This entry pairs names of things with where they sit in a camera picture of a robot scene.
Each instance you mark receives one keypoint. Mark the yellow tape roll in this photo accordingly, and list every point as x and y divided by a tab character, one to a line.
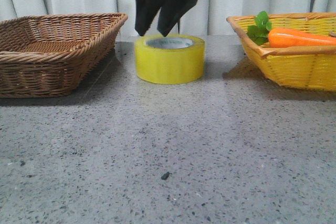
174	59

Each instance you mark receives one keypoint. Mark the orange toy carrot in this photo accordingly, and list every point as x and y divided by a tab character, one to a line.
262	32

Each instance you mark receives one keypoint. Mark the brown wicker basket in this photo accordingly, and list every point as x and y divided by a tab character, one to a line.
49	55

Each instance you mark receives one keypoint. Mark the small black debris piece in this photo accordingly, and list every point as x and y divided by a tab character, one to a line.
165	176

